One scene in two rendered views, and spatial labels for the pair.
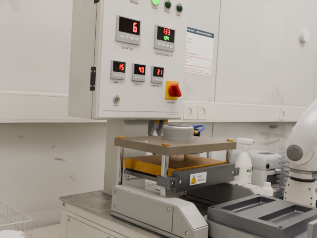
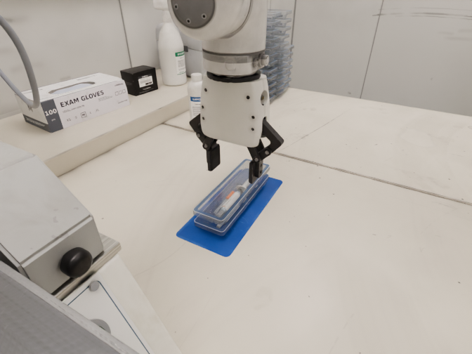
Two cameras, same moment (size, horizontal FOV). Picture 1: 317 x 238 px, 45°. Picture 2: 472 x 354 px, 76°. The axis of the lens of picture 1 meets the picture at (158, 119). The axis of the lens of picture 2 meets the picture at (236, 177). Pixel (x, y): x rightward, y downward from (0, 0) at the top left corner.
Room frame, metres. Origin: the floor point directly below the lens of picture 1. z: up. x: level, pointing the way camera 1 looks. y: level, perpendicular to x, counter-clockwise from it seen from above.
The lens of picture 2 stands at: (0.79, -0.36, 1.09)
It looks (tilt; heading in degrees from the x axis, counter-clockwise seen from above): 33 degrees down; 345
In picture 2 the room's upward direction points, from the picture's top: straight up
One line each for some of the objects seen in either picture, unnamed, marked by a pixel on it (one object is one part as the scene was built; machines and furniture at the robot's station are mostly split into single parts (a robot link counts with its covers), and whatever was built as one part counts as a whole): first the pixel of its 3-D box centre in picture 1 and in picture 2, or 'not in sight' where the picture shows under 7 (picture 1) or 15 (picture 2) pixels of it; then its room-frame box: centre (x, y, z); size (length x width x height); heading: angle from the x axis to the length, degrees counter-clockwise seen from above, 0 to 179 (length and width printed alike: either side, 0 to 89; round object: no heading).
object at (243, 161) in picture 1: (244, 164); (171, 43); (1.84, -0.43, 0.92); 0.09 x 0.08 x 0.25; 65
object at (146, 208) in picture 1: (155, 211); not in sight; (0.83, -0.01, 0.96); 0.25 x 0.05 x 0.07; 46
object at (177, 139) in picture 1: (173, 148); not in sight; (1.01, -0.04, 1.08); 0.31 x 0.24 x 0.13; 136
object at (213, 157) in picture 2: not in sight; (207, 149); (1.24, -0.43, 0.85); 0.03 x 0.03 x 0.07; 47
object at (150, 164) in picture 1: (179, 156); not in sight; (0.98, -0.06, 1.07); 0.22 x 0.17 x 0.10; 136
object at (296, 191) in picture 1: (301, 192); (233, 104); (1.20, -0.46, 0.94); 0.10 x 0.08 x 0.11; 47
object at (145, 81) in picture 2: not in sight; (140, 80); (1.78, -0.31, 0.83); 0.09 x 0.06 x 0.07; 127
